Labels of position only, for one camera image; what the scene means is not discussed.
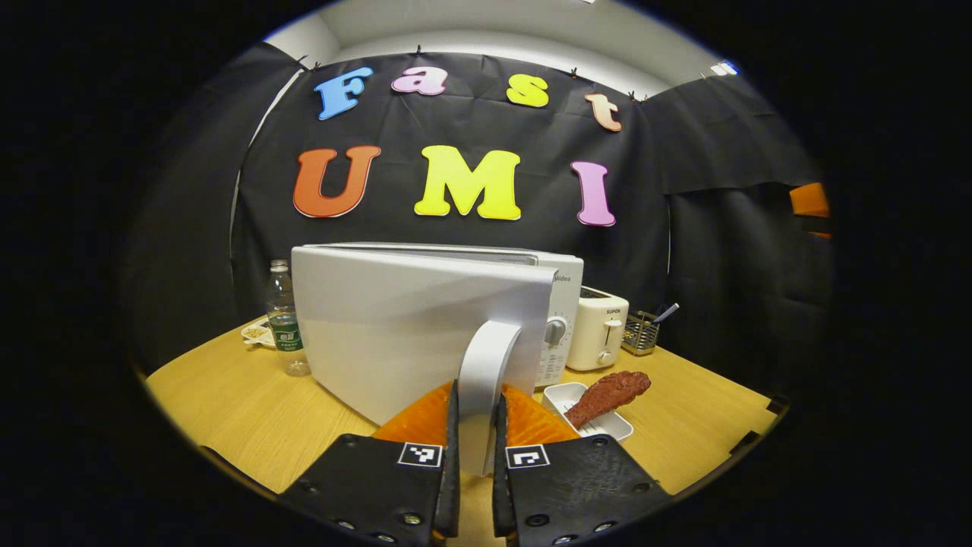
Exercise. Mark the small ceiling light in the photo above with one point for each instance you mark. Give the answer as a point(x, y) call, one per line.
point(723, 68)

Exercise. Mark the white rectangular tray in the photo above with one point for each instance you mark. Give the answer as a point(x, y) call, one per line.
point(611, 427)

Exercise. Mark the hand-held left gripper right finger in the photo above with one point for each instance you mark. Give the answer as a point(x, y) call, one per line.
point(500, 471)

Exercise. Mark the brown chicken drumstick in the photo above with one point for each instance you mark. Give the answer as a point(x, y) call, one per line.
point(607, 391)

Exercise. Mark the clear plastic water bottle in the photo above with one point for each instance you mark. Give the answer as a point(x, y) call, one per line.
point(286, 327)

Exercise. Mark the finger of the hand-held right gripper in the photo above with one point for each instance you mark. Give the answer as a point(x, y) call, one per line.
point(809, 201)

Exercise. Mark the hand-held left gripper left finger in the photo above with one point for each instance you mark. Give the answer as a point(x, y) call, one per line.
point(453, 456)

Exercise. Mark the white microwave oven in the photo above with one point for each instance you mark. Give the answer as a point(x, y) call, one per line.
point(402, 327)

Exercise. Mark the small snack dish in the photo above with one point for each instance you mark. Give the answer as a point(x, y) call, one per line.
point(257, 334)

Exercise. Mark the white toaster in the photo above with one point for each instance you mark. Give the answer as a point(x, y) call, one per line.
point(596, 334)

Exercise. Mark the black backdrop cloth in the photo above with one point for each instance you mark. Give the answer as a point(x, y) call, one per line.
point(471, 121)

